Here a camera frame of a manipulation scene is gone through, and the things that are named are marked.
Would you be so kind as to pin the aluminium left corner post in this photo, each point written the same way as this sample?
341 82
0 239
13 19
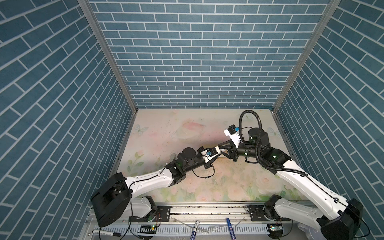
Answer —
93 22

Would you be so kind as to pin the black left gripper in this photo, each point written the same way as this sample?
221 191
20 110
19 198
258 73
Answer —
206 166

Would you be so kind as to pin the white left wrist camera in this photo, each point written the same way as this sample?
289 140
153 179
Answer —
211 154

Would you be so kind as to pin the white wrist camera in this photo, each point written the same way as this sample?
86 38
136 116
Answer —
233 132
211 154

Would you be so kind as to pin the aluminium right corner post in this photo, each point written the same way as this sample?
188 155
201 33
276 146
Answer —
317 32

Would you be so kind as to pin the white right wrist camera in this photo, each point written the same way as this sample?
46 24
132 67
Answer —
233 132

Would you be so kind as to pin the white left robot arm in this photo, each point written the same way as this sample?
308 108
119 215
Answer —
119 195

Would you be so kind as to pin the white-blue marker pen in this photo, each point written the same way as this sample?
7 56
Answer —
194 231

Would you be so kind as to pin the brown paper envelope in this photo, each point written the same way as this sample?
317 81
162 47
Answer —
223 158

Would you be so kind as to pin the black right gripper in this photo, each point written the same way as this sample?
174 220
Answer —
232 152

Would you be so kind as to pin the aluminium corner post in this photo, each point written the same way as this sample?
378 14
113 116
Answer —
317 32
93 22

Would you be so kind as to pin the blue marker pen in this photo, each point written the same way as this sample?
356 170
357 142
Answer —
231 229

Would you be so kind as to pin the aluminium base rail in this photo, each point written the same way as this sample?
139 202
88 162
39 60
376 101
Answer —
176 222

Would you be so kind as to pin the black marker pen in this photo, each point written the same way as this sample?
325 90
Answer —
106 233

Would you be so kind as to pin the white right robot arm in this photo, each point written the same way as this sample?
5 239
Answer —
336 217

